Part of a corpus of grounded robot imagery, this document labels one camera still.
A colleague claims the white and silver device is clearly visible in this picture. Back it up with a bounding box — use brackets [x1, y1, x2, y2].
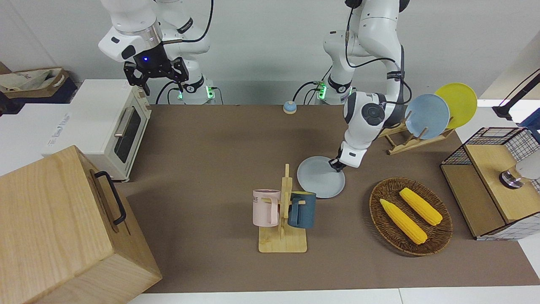
[499, 158, 540, 189]

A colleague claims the black cabinet handle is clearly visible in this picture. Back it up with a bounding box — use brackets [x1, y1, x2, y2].
[94, 171, 127, 225]

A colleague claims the black camera stand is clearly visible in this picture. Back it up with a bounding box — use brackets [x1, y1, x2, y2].
[491, 68, 540, 121]

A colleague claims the wooden cabinet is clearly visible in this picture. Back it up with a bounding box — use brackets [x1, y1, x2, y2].
[0, 145, 163, 304]

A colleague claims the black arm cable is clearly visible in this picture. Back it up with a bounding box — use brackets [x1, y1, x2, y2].
[162, 0, 214, 44]
[345, 0, 412, 105]

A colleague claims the wooden plate rack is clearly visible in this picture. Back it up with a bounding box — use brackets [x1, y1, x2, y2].
[378, 111, 455, 155]

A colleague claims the gray round plate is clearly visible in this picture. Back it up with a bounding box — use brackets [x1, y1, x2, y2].
[297, 156, 346, 199]

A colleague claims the pink mug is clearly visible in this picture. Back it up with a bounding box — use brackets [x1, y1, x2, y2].
[252, 189, 281, 227]

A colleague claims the cream toaster oven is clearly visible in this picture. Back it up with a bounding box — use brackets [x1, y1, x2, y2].
[41, 79, 152, 182]

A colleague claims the yellow plate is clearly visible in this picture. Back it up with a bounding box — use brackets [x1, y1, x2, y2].
[435, 83, 478, 129]

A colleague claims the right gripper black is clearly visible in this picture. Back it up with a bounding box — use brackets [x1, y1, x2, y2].
[124, 57, 189, 96]

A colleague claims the wire and wood shelf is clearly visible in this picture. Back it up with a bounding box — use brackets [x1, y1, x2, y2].
[440, 127, 540, 241]

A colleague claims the brown wicker basket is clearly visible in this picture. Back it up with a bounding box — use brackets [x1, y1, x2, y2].
[369, 177, 454, 257]

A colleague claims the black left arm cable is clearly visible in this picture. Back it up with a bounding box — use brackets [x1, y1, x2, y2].
[345, 0, 412, 105]

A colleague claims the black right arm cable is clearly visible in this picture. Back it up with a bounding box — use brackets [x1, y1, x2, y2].
[162, 0, 214, 44]

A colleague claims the light blue plate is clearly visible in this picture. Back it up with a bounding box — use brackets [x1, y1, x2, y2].
[405, 94, 451, 140]

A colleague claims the yellow corn cob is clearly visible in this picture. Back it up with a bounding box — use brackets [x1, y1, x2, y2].
[399, 187, 443, 226]
[380, 198, 428, 245]

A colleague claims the teal mug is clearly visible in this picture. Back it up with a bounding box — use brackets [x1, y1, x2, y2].
[288, 191, 317, 229]

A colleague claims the wooden mug tree stand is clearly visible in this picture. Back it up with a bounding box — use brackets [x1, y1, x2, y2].
[258, 164, 308, 253]

